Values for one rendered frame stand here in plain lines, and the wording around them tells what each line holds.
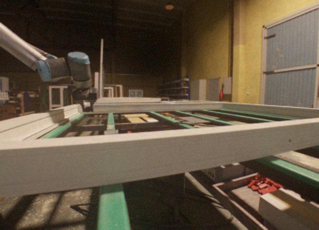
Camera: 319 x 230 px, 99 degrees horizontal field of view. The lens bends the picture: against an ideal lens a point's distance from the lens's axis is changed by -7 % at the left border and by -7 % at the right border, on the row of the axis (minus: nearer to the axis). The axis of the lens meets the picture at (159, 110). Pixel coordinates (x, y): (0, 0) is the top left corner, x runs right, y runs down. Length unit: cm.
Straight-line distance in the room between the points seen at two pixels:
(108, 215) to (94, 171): 7
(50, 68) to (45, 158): 56
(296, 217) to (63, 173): 55
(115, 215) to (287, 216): 47
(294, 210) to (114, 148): 52
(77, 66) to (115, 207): 67
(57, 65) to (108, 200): 65
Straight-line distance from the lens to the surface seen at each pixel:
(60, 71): 78
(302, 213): 60
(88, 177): 26
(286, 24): 766
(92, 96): 90
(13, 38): 96
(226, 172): 76
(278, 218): 59
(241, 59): 832
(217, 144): 31
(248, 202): 73
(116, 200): 23
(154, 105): 131
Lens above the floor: 100
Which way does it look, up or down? 6 degrees down
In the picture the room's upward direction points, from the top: straight up
